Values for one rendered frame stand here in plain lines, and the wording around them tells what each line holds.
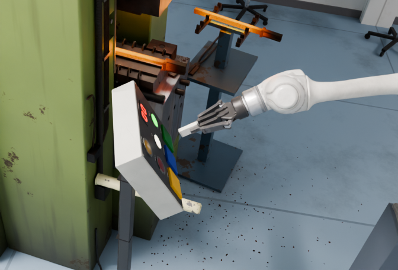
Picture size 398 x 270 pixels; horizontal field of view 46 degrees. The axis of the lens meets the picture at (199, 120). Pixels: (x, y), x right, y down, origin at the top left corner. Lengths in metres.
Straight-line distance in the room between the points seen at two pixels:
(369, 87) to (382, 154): 2.00
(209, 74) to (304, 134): 1.16
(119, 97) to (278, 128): 2.02
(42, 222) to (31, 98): 0.71
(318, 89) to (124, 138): 0.57
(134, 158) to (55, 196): 0.85
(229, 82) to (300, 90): 1.11
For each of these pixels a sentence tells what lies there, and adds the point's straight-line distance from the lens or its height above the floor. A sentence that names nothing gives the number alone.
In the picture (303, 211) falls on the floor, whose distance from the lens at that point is 2.86.
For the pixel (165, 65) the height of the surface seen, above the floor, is 1.01.
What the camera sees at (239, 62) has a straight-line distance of 2.57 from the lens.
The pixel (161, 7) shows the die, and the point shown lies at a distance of 1.72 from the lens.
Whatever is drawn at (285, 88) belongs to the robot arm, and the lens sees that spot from 1.31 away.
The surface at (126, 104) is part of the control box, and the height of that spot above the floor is 1.19.
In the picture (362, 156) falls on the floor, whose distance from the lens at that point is 3.38.
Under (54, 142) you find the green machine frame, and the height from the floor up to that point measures 0.84.
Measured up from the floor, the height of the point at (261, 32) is 0.99.
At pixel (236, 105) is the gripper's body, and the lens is 1.51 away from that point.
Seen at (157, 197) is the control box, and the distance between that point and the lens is 1.38.
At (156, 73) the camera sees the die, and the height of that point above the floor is 0.99.
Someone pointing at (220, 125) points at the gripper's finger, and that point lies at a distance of 1.51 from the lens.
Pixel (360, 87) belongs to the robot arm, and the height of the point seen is 1.33.
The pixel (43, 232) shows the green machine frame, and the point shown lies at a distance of 2.31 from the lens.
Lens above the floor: 2.08
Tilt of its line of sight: 40 degrees down
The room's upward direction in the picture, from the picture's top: 10 degrees clockwise
